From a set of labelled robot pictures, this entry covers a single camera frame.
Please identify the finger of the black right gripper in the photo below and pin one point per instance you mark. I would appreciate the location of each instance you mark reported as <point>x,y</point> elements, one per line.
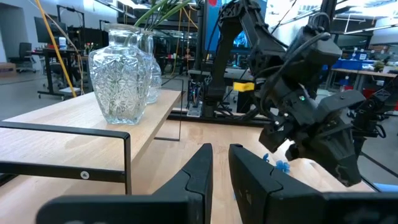
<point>348,149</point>
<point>314,152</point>

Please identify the wooden shelf with black frame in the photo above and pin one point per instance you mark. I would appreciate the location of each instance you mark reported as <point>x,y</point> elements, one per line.
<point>46,140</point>

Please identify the square faceted glass vase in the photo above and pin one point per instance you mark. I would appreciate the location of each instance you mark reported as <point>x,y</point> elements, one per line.
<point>118,77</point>

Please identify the black neighbouring robot arm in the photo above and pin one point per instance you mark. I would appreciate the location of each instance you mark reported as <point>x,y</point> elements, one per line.
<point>373,105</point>

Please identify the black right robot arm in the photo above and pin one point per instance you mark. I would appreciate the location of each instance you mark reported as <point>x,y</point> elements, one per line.
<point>224,46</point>

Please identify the blue plastic crate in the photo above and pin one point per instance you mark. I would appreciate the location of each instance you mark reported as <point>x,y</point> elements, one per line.
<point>348,64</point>

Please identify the red artificial flower bunch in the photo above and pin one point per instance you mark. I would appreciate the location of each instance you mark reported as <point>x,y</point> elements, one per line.
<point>155,12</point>

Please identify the office chair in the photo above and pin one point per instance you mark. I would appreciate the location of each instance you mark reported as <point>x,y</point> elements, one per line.
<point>25,51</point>

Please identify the light blue artificial flower bunch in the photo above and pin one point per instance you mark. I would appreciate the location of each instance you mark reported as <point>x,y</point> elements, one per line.
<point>282,166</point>

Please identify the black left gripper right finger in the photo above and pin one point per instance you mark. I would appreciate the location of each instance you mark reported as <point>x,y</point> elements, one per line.
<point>255,193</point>

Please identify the black computer monitor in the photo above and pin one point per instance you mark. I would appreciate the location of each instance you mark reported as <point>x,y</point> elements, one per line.
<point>46,29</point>

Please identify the black aluminium rig frame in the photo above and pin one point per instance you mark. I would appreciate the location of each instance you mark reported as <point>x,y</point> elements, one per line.
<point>200,31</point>

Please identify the round glass vase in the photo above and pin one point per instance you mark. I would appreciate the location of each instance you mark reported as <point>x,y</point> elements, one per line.
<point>156,77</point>

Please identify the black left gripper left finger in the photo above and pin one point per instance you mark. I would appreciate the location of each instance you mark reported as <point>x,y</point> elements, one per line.
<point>199,186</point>

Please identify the large wall display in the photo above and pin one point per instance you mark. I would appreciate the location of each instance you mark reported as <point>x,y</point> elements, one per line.
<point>214,25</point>

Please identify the yellow tape tag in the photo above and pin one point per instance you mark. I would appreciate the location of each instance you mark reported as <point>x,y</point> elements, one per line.
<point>244,86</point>

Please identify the black office desk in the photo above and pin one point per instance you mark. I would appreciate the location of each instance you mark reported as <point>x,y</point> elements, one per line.
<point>53,53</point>

